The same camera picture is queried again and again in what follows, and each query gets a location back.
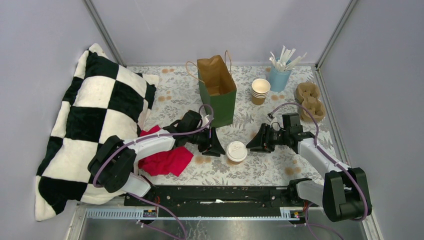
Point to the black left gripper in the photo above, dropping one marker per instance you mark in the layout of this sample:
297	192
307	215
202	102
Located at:
213	143

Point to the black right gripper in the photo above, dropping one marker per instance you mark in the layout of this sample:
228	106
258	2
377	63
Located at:
261	142

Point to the brown paper cup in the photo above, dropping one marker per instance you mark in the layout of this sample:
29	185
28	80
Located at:
232	162

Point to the white plastic cup lid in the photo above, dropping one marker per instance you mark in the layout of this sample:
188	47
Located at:
236	151

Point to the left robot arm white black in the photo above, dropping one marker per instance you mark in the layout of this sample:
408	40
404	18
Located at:
112	165

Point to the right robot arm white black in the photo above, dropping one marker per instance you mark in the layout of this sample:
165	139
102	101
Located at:
344	195

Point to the red cloth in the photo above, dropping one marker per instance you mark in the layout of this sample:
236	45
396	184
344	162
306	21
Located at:
167	162

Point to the stack of paper cups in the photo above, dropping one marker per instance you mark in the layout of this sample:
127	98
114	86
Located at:
259	90

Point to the green paper bag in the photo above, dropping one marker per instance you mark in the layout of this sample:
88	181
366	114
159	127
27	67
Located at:
217	87

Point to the blue cup holder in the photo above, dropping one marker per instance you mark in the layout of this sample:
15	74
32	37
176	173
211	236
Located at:
277	79

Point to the brown cardboard cup carrier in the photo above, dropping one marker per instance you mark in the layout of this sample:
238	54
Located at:
308	94

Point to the floral table mat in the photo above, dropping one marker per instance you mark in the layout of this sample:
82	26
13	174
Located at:
178	93

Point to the white wrapped straws bundle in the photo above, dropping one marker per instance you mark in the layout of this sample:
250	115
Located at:
283	63

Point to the black white checkered pillow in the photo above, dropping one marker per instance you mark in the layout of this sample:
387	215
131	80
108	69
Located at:
104	99

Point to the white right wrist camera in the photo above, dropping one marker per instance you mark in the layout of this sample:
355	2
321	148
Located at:
273	121

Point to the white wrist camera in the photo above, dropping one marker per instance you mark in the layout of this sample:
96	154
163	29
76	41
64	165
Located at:
273	121
206	120

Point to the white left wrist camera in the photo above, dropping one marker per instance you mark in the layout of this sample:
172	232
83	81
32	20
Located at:
206	120

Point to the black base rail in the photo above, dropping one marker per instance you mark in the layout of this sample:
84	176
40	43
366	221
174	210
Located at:
212	202

